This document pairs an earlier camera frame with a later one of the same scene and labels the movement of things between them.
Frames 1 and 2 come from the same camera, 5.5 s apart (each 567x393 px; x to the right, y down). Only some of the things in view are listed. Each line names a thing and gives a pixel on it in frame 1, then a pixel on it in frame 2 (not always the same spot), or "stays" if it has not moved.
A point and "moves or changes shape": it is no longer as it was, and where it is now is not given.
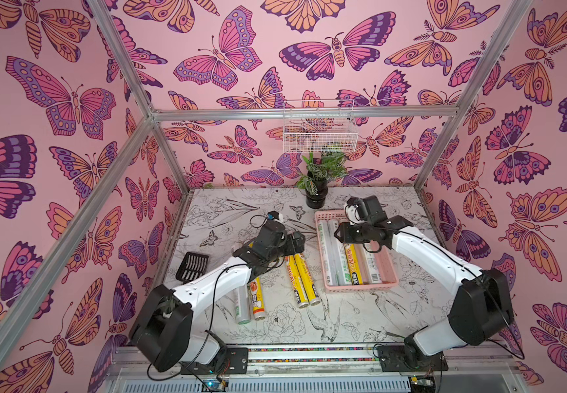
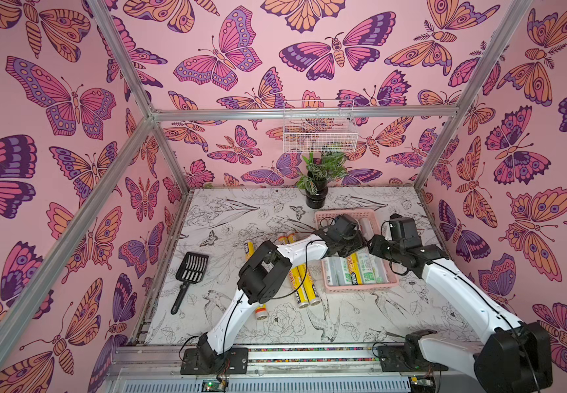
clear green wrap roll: x=243 y=305 moves or changes shape
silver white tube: x=374 y=268 moves or changes shape
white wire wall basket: x=319 y=135 stays
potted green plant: x=319 y=171 stays
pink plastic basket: x=389 y=274 stays
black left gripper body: x=285 y=248 -> x=352 y=244
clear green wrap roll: x=324 y=235 -> x=367 y=271
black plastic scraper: x=192 y=267 stays
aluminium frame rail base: x=336 y=368 stays
